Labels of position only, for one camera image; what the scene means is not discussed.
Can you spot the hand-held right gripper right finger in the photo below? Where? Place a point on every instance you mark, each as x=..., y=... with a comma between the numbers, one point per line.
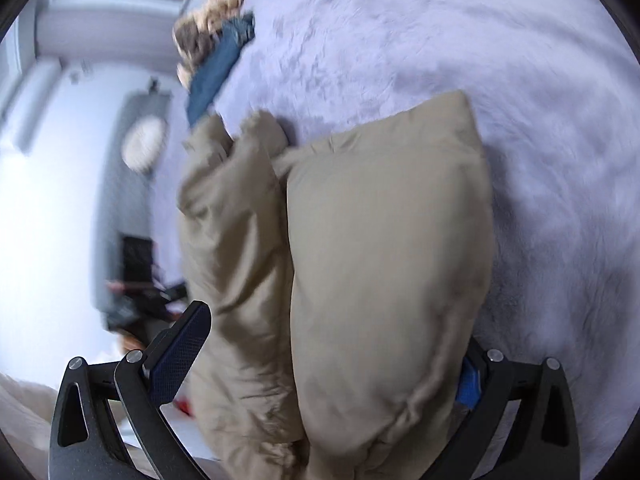
x=470, y=385

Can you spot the lilac plush blanket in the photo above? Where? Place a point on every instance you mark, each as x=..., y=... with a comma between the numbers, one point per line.
x=500, y=60

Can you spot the white round pillow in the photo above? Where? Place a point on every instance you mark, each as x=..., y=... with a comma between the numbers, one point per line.
x=144, y=142

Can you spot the pale cream cloth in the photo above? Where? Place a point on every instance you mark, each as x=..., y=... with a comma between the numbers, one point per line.
x=20, y=410

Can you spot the small black headboard item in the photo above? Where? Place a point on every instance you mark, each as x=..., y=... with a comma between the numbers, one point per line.
x=155, y=85

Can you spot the tan striped garment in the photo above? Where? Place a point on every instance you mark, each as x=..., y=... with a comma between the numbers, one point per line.
x=225, y=2

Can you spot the beige puffer jacket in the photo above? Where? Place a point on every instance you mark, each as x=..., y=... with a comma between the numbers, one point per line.
x=375, y=260

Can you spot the blue jeans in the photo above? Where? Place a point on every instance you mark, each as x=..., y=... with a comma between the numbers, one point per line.
x=215, y=70

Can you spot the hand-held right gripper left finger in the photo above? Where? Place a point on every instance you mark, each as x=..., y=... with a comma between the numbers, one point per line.
x=182, y=350

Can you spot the grey quilted headboard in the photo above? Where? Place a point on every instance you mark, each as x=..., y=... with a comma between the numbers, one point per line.
x=125, y=200

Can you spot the brown-grey garment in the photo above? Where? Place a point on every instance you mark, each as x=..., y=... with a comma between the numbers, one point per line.
x=192, y=45

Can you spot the grey curtain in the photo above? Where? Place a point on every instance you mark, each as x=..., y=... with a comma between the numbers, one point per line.
x=115, y=20

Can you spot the dark blurred object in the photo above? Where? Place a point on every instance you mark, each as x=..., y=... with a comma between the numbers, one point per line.
x=140, y=270

